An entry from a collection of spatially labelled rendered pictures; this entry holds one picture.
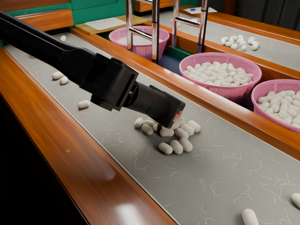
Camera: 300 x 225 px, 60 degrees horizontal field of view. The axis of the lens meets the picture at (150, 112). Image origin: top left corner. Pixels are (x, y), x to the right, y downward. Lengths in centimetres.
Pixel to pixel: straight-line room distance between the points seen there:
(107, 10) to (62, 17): 27
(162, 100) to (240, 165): 21
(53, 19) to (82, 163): 83
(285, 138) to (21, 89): 70
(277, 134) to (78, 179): 44
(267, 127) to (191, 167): 22
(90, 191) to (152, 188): 12
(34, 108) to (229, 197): 51
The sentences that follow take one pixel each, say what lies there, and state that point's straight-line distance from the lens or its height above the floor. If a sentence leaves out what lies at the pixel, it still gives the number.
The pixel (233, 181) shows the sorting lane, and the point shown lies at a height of 74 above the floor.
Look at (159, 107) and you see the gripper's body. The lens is 54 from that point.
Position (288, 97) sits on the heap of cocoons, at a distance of 86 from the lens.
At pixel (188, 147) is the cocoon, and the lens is 57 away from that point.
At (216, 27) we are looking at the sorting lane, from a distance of 144.
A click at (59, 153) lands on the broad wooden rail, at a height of 76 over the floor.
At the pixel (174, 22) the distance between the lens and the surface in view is 117.
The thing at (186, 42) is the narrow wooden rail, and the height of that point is 75.
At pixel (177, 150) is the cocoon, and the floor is 75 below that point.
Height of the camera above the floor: 114
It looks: 35 degrees down
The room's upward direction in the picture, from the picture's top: straight up
